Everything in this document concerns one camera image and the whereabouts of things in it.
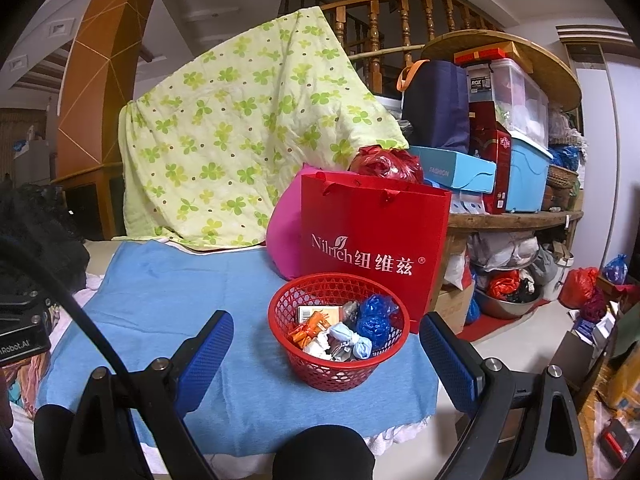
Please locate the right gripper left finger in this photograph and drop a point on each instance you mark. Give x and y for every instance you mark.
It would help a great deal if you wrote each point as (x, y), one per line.
(99, 439)

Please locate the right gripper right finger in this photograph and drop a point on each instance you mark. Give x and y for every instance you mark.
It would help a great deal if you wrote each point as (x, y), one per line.
(521, 425)

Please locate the blue plastic bag trash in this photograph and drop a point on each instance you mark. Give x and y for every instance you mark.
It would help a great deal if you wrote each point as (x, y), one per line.
(373, 320)

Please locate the white paper ball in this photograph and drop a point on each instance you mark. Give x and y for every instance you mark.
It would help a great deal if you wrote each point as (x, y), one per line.
(326, 348)

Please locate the black plastic bag trash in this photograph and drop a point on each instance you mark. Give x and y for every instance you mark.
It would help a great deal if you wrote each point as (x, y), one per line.
(349, 313)

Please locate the orange wrapper bundle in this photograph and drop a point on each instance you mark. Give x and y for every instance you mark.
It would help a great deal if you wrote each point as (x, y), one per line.
(305, 332)

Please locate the pink striped garment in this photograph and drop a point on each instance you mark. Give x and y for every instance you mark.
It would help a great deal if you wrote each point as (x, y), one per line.
(23, 380)

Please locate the black clothing pile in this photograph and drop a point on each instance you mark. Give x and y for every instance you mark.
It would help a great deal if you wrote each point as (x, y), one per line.
(36, 217)

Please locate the blue towel blanket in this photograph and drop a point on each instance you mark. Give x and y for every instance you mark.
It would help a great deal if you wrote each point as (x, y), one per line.
(154, 296)

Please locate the red mesh plastic basket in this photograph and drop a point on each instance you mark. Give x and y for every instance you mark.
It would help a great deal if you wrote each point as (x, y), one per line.
(294, 302)

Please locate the red Nilrich paper bag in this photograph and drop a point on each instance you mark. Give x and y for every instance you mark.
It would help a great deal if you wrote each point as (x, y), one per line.
(389, 231)

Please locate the magenta pillow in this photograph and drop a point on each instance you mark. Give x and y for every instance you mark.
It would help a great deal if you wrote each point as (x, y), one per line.
(284, 230)

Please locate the green clover quilt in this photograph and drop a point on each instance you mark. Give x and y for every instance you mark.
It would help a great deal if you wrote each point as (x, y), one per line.
(209, 151)

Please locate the light blue shoe box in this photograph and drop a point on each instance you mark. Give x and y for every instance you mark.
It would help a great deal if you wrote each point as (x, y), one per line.
(452, 169)

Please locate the blue plastic storage bin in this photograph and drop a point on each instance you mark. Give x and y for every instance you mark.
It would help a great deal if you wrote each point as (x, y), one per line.
(528, 175)

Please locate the orange wooden arch column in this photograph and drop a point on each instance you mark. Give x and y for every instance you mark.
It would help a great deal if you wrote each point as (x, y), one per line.
(98, 82)

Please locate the red plastic bag in paper bag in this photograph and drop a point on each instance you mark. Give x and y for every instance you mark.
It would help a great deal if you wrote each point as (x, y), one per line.
(388, 163)

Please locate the clear plastic storage box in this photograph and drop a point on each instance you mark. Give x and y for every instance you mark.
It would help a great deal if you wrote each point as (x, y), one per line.
(520, 105)

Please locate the navy tote bag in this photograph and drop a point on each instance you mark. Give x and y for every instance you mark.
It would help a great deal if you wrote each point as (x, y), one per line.
(435, 100)

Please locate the round wooden table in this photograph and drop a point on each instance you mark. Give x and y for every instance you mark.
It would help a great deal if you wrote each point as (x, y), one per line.
(560, 85)

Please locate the wooden stair railing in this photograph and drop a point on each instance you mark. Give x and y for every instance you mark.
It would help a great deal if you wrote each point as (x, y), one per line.
(381, 37)

